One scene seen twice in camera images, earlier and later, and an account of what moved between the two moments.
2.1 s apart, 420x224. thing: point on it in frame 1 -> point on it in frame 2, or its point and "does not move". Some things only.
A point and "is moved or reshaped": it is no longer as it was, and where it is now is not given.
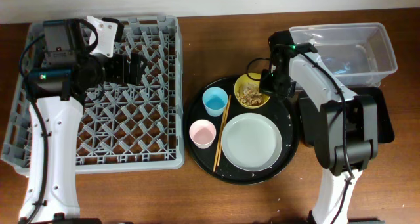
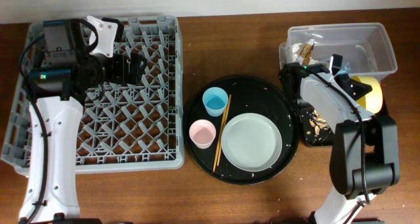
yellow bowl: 247,91 -> 372,101
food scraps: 249,94 is moved or reshaped
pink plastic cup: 202,132 does not move
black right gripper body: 277,83 -> 342,79
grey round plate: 251,142 does not move
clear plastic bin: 358,54 does not move
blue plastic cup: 215,100 does not move
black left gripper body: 115,69 does not move
